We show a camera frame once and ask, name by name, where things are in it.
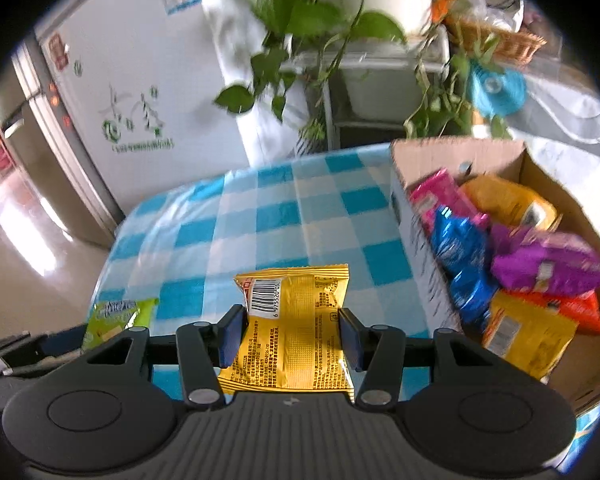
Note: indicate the golden chip bag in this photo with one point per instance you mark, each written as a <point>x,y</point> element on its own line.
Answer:
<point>510,203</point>

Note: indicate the grey door frame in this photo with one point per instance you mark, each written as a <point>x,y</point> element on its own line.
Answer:
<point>39,132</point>

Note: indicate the red snack bag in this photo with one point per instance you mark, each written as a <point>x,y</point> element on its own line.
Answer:
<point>583,309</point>

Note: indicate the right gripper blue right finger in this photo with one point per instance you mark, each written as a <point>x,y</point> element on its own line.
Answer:
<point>357,340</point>

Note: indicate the blue checkered tablecloth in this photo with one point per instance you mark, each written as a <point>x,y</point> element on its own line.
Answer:
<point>184,248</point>

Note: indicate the green pothos plant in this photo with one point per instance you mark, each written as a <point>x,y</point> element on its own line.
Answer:
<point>325,28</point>

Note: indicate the pink snack bag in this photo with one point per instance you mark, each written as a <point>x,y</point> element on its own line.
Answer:
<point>441,190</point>

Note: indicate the yellow biscuit packet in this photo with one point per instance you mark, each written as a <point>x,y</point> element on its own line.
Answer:
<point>292,342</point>

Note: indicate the wicker basket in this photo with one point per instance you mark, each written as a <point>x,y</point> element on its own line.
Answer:
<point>500,40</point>

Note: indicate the blue snack bag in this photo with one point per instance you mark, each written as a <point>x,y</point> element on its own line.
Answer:
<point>461,248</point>

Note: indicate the small yellow snack packet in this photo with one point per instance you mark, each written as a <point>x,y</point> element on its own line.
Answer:
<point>527,336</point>

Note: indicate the cardboard box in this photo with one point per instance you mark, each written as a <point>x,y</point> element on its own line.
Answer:
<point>577,375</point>

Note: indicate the purple snack bag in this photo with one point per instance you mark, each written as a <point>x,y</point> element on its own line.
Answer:
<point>531,260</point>

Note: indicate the white refrigerator with tree print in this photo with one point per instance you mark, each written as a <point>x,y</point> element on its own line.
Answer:
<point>139,79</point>

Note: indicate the green cracker bag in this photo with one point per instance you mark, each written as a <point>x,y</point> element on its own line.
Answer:
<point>110,318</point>

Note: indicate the white metal plant stand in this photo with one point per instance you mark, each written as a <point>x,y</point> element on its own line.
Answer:
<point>373,92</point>

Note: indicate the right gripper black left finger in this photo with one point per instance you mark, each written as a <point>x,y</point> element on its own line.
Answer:
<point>229,332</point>

